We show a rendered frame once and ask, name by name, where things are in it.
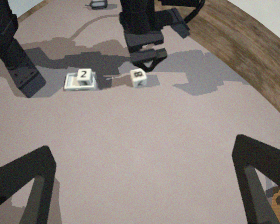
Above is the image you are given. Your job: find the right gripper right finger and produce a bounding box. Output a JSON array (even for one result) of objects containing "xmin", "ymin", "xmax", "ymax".
[{"xmin": 232, "ymin": 135, "xmax": 280, "ymax": 224}]

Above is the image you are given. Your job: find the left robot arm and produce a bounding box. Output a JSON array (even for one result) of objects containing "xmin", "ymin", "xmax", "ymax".
[{"xmin": 0, "ymin": 0, "xmax": 200, "ymax": 89}]

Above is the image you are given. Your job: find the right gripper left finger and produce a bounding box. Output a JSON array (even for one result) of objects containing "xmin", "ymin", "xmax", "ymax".
[{"xmin": 0, "ymin": 145, "xmax": 56, "ymax": 224}]

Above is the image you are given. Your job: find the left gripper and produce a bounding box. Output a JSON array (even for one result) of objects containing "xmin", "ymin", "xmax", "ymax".
[{"xmin": 119, "ymin": 3, "xmax": 189, "ymax": 72}]

